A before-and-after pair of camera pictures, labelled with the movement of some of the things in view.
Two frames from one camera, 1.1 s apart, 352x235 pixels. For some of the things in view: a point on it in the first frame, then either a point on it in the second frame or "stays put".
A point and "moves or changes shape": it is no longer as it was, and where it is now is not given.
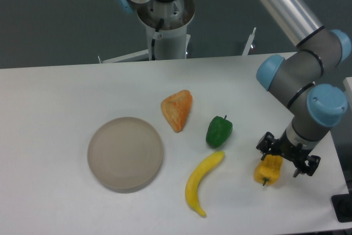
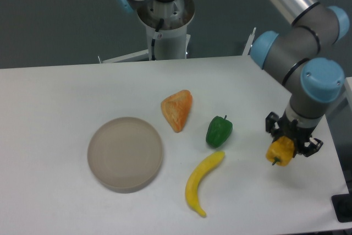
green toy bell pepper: (219, 130) stays put
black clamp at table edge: (342, 205) stays put
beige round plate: (125, 154) stays put
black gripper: (296, 154) to (293, 129)
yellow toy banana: (193, 179) stays put
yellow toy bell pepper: (268, 170) moves or changes shape
